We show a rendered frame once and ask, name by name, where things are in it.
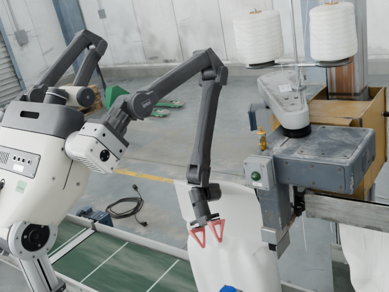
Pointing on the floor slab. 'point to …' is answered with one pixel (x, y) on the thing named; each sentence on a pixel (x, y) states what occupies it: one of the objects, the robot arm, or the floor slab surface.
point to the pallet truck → (114, 91)
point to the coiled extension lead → (128, 210)
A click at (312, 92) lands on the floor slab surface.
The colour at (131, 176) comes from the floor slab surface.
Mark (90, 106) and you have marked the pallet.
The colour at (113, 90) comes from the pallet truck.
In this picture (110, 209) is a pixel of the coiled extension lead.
